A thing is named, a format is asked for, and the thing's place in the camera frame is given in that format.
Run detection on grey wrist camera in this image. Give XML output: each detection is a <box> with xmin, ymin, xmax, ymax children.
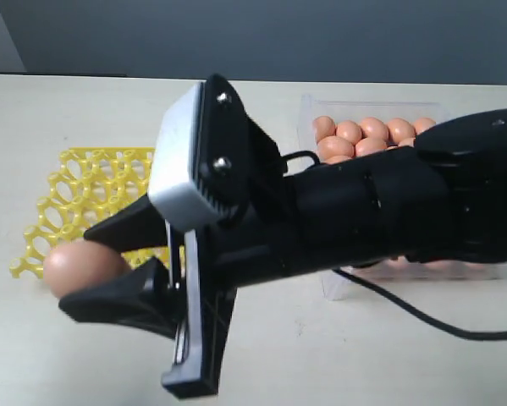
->
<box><xmin>147</xmin><ymin>74</ymin><xmax>289</xmax><ymax>232</ymax></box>

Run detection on brown egg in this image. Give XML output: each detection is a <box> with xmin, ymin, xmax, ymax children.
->
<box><xmin>317</xmin><ymin>135</ymin><xmax>355</xmax><ymax>160</ymax></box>
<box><xmin>359</xmin><ymin>117</ymin><xmax>389</xmax><ymax>140</ymax></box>
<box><xmin>42</xmin><ymin>240</ymin><xmax>131</xmax><ymax>299</ymax></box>
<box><xmin>355</xmin><ymin>137</ymin><xmax>388</xmax><ymax>157</ymax></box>
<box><xmin>336</xmin><ymin>120</ymin><xmax>362</xmax><ymax>145</ymax></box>
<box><xmin>397</xmin><ymin>137</ymin><xmax>416</xmax><ymax>147</ymax></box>
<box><xmin>386</xmin><ymin>118</ymin><xmax>416</xmax><ymax>144</ymax></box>
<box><xmin>312</xmin><ymin>115</ymin><xmax>336</xmax><ymax>144</ymax></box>
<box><xmin>324</xmin><ymin>155</ymin><xmax>352</xmax><ymax>165</ymax></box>
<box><xmin>413</xmin><ymin>117</ymin><xmax>436</xmax><ymax>135</ymax></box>

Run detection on clear plastic bin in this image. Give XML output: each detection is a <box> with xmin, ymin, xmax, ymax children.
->
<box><xmin>299</xmin><ymin>94</ymin><xmax>507</xmax><ymax>301</ymax></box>

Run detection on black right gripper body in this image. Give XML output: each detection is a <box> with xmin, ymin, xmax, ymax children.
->
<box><xmin>159</xmin><ymin>185</ymin><xmax>305</xmax><ymax>401</ymax></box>

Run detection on black cable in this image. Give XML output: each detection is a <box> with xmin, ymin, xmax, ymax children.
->
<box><xmin>280</xmin><ymin>150</ymin><xmax>507</xmax><ymax>340</ymax></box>

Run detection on yellow plastic egg tray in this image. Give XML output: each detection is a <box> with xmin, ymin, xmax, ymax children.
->
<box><xmin>9</xmin><ymin>147</ymin><xmax>154</xmax><ymax>278</ymax></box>

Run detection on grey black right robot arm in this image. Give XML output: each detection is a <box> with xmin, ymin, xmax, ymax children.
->
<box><xmin>58</xmin><ymin>86</ymin><xmax>507</xmax><ymax>399</ymax></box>

